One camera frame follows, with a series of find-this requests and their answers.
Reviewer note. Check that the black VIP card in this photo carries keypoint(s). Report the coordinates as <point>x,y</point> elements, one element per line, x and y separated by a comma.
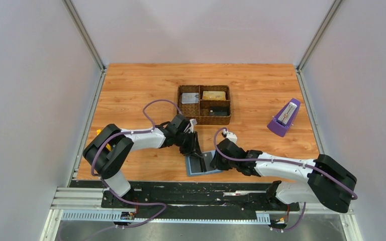
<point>219,111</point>
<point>201,163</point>

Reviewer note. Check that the yellow toy block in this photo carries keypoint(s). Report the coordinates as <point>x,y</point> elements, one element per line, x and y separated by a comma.
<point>108,146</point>

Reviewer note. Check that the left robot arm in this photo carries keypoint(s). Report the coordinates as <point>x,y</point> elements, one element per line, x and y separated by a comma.
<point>107,164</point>

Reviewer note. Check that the aluminium frame rail left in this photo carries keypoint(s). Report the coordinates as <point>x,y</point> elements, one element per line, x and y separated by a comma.
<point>51,228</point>

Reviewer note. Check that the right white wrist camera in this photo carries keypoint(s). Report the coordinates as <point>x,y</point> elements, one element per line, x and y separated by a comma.
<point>230,136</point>

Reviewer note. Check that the teal leather card holder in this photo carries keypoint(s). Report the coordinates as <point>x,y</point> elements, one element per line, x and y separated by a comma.
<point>199,164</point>

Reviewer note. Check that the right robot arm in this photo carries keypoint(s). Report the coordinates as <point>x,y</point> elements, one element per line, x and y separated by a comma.
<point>322,180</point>

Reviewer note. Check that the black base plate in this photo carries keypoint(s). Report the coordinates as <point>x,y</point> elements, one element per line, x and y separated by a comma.
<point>204,200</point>

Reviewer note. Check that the brown woven divided basket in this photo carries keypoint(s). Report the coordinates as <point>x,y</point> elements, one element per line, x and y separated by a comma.
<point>200,111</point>

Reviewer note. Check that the aluminium frame rail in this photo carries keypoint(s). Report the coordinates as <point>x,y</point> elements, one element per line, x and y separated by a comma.
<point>51,228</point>
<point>311,98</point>

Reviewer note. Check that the gold card in basket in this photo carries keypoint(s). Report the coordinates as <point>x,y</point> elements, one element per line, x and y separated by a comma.
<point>214,95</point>

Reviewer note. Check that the purple metronome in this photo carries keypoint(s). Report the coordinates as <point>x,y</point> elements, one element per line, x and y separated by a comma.
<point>283,120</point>

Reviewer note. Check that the white slotted cable duct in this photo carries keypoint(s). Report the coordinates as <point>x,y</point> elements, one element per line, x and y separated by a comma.
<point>121,216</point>

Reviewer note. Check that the silver card in basket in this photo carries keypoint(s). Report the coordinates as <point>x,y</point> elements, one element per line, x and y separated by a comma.
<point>190,97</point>

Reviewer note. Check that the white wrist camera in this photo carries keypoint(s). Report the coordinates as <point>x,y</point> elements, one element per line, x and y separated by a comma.
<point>230,136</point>
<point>191,126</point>

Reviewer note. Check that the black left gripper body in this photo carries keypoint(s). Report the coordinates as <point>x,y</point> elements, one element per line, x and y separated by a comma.
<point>188,143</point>

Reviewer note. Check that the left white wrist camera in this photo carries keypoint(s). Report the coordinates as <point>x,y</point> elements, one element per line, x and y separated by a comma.
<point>191,126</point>

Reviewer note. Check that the aluminium frame rail right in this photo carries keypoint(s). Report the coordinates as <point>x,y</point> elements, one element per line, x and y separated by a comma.
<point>311,98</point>

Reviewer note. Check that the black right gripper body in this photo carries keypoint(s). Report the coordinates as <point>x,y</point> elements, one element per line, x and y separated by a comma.
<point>228,164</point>

